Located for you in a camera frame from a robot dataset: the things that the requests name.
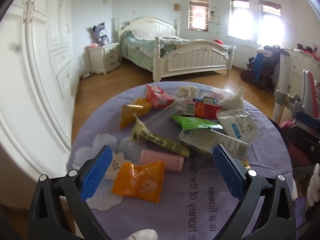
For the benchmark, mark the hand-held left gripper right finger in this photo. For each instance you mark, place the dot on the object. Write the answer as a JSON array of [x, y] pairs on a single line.
[[230, 172]]

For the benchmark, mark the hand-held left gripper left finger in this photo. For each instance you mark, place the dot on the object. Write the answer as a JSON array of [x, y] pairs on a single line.
[[96, 173]]

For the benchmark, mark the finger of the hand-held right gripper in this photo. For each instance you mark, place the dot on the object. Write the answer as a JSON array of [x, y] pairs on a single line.
[[305, 142], [308, 121]]

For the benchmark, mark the pink hair roller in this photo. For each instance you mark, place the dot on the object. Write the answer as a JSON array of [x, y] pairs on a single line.
[[162, 160]]

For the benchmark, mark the magenta cushion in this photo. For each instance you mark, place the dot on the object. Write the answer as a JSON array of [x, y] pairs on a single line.
[[286, 123]]

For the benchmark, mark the grey and red chair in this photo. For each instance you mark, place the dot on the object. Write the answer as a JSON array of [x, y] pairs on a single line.
[[308, 92]]

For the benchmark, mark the orange plastic packet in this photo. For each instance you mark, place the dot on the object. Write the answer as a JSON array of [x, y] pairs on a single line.
[[137, 182]]

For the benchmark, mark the white barcode packet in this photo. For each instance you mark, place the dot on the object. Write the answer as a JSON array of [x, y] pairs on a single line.
[[202, 140]]

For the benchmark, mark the cream plush cushion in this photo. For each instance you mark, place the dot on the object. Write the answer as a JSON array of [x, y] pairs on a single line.
[[313, 187]]

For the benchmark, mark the white blue sachet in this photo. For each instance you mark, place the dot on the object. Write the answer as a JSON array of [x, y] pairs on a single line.
[[237, 126]]

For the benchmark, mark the white tower fan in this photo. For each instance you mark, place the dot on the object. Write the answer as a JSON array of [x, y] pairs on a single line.
[[282, 80]]

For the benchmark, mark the purple flower printed tablecloth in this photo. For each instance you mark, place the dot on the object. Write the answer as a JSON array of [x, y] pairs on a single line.
[[190, 205]]

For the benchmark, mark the white dresser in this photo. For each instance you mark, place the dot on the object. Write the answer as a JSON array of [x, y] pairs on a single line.
[[300, 62]]

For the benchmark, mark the green snack packet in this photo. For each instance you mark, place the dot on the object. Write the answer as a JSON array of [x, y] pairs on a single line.
[[192, 122]]

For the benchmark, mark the dark maroon massage chair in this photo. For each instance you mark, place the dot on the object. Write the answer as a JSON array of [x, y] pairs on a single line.
[[271, 67]]

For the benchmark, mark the red drink carton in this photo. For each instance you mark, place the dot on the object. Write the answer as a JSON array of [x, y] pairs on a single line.
[[202, 110]]

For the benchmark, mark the white tissue wad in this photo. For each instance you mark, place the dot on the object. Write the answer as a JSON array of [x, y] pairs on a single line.
[[233, 101]]

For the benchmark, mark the long pale yellow packet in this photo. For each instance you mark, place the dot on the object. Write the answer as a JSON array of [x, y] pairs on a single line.
[[160, 141]]

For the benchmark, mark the amber yellow plastic packet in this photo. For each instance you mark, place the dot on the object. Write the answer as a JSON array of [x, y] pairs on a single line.
[[133, 112]]

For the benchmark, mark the blue cloth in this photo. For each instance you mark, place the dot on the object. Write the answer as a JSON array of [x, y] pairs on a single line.
[[259, 67]]

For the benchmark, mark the small white blue pack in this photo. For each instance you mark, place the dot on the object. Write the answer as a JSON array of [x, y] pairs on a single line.
[[209, 100]]

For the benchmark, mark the white soft lump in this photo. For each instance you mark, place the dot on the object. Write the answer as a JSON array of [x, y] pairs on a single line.
[[142, 236]]

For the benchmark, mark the clear plastic strip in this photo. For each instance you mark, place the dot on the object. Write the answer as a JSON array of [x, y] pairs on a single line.
[[162, 113]]

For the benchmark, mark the crumpled cream paper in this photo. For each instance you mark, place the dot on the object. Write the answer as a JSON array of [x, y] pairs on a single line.
[[187, 92]]

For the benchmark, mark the small red box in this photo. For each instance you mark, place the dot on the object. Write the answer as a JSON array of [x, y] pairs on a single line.
[[157, 96]]

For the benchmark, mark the bright arched window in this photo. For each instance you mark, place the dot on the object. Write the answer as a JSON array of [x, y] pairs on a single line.
[[238, 20], [270, 25]]

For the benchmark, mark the white wardrobe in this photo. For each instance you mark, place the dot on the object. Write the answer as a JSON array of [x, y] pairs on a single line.
[[32, 80]]

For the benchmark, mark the cream nightstand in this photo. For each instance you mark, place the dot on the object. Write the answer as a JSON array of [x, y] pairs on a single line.
[[105, 58]]

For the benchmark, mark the cream wooden bed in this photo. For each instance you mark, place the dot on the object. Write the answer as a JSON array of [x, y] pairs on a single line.
[[195, 57]]

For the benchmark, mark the red item on bed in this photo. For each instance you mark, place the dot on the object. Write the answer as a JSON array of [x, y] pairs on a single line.
[[218, 41]]

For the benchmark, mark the pink item on nightstand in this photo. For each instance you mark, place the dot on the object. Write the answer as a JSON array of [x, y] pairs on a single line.
[[93, 45]]

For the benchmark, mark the purple plush toy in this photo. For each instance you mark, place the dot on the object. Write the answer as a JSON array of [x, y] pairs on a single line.
[[101, 33]]

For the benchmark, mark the window with brown blind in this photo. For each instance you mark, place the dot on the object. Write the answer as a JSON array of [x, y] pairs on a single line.
[[198, 12]]

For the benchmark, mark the wall picture scroll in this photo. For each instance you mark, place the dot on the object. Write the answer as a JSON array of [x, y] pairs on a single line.
[[214, 15]]

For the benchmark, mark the small wooden wall plaque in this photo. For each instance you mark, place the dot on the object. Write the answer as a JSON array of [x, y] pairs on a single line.
[[177, 7]]

